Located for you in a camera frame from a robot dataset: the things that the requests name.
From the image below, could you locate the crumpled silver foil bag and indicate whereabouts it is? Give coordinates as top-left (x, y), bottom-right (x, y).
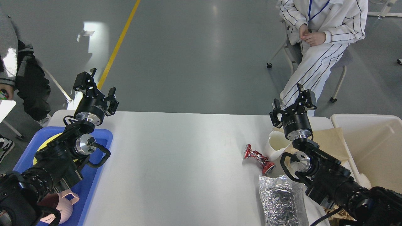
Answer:
top-left (259, 175), bottom-right (309, 226)

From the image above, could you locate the yellow plastic plate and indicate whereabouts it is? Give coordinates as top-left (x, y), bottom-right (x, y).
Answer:
top-left (33, 133), bottom-right (62, 165)

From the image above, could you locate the white side table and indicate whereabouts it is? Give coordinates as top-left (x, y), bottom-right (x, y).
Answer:
top-left (0, 100), bottom-right (24, 140)

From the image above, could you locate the crushed red soda can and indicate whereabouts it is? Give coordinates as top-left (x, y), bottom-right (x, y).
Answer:
top-left (243, 143), bottom-right (276, 176)

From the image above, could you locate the standing person in dark clothes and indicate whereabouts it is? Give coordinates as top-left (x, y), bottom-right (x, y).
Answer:
top-left (0, 8), bottom-right (52, 164)

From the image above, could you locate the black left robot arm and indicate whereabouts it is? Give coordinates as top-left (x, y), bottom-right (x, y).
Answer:
top-left (0, 68), bottom-right (119, 226)

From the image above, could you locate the pink HOME mug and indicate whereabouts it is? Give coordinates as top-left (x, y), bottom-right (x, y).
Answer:
top-left (38, 189), bottom-right (79, 224)

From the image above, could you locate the grey rolling chair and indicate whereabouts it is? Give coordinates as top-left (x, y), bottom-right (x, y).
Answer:
top-left (267, 34), bottom-right (353, 103)

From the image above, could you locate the white paper cup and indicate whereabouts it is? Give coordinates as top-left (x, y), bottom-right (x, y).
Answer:
top-left (263, 131), bottom-right (291, 161)

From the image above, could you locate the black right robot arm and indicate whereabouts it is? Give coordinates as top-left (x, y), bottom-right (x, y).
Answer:
top-left (270, 83), bottom-right (402, 226)

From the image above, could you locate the brown paper bag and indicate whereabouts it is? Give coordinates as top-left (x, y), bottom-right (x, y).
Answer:
top-left (273, 127), bottom-right (350, 165)

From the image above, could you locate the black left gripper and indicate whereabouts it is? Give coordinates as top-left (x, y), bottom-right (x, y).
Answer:
top-left (73, 68), bottom-right (119, 126)

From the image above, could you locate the seated person in white tracksuit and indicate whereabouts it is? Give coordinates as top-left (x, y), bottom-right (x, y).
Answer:
top-left (276, 0), bottom-right (368, 108)

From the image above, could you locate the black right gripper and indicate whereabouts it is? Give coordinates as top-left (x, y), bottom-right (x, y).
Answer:
top-left (269, 83), bottom-right (317, 141)

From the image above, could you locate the white plastic bin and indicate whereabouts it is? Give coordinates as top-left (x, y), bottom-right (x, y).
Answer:
top-left (331, 114), bottom-right (402, 193)

